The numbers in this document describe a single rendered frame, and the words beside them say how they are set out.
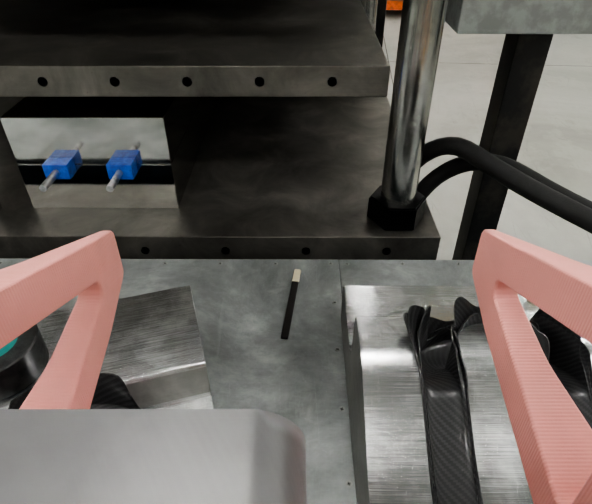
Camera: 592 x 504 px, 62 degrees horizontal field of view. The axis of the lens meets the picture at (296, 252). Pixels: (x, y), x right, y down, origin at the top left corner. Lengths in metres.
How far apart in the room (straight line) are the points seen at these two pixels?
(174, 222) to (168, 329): 0.41
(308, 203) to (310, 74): 0.24
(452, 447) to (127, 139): 0.69
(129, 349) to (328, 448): 0.23
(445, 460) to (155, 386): 0.26
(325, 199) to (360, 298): 0.37
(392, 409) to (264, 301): 0.31
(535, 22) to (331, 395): 0.66
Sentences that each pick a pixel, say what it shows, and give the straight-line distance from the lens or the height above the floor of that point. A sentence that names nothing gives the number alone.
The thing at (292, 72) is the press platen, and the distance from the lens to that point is 0.82.
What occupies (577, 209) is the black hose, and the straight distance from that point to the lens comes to 0.79.
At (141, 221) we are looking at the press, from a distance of 0.93.
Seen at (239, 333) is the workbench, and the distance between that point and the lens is 0.66.
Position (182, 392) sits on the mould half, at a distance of 0.50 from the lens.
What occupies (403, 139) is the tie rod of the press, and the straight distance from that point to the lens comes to 0.81.
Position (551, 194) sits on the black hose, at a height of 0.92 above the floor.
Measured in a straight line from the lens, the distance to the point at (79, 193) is 0.99.
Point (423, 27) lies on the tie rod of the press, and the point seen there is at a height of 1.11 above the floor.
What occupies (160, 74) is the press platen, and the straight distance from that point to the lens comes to 0.85.
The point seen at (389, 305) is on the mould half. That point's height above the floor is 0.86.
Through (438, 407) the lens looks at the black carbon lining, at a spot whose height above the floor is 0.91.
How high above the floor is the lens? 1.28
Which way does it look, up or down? 37 degrees down
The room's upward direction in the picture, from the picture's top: straight up
